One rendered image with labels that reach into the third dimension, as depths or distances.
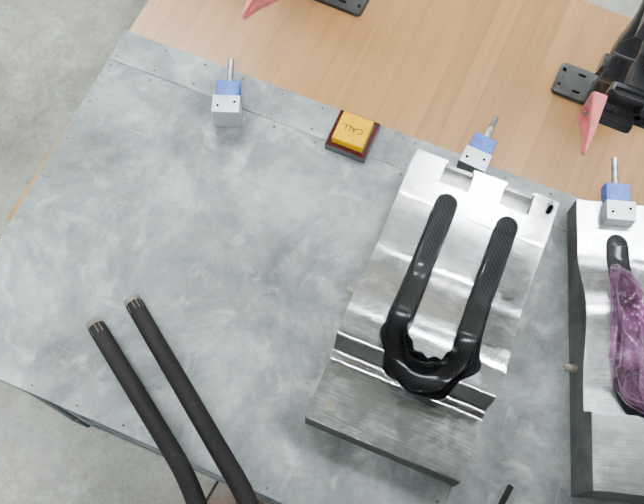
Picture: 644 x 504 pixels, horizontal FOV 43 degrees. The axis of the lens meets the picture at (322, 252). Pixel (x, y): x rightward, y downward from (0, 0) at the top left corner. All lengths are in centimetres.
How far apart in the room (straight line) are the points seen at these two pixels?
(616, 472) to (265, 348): 58
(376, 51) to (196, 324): 64
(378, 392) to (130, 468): 103
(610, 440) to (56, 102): 189
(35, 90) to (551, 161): 164
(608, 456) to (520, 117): 66
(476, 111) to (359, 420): 64
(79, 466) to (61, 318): 83
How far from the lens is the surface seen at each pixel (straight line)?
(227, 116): 154
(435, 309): 132
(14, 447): 231
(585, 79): 170
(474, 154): 151
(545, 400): 144
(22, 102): 267
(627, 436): 136
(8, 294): 152
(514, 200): 148
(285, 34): 168
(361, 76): 163
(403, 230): 139
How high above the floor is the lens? 216
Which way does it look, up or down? 69 degrees down
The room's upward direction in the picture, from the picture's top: 3 degrees clockwise
